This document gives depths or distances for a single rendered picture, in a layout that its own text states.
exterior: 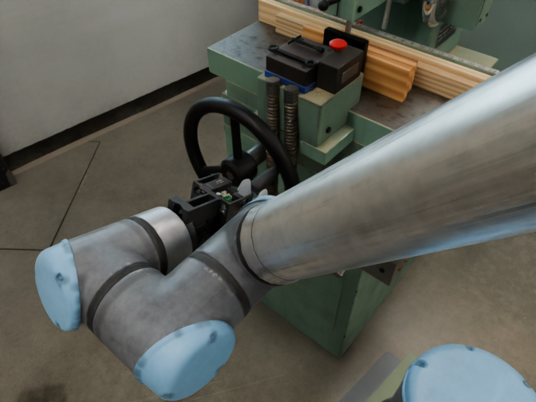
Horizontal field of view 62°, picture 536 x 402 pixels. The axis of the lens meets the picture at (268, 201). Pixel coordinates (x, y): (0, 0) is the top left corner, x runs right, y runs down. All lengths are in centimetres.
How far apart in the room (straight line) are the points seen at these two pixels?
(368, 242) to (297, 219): 7
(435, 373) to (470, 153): 35
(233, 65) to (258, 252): 64
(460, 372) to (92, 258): 41
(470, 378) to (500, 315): 121
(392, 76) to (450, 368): 53
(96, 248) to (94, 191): 159
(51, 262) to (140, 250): 9
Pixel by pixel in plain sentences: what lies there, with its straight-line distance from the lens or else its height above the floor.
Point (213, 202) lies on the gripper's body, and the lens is 60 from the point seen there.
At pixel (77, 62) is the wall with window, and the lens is 221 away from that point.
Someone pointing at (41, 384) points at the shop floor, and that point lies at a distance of 164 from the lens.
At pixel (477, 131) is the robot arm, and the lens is 24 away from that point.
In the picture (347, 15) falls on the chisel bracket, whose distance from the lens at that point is 93.
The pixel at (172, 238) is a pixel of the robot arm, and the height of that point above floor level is 96.
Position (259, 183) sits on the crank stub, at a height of 88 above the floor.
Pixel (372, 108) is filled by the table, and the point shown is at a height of 90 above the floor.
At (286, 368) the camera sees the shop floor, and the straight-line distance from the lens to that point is 151.
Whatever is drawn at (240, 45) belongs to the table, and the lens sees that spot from 105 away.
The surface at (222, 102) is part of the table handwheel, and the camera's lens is 78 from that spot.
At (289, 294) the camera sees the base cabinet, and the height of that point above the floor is 17.
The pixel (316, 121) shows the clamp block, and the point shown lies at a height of 93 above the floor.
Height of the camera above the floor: 138
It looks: 46 degrees down
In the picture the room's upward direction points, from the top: straight up
